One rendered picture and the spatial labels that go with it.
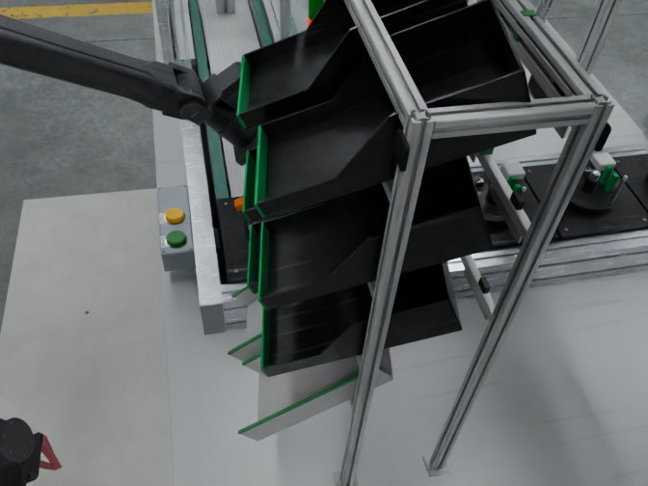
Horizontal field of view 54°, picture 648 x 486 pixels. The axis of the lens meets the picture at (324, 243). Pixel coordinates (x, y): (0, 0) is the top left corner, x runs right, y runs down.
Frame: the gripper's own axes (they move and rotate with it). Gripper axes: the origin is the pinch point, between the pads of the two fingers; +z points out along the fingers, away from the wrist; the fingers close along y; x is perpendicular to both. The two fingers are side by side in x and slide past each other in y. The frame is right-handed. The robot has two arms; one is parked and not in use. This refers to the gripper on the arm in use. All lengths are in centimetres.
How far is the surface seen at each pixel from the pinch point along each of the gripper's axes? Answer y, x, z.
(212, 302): -15.2, 26.1, 6.4
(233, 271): -9.3, 21.3, 8.3
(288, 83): -27.9, -21.4, -29.0
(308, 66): -26.1, -24.2, -28.1
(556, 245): -12, -32, 56
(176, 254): -1.4, 30.7, 1.9
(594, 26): 63, -72, 79
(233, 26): 97, 16, 19
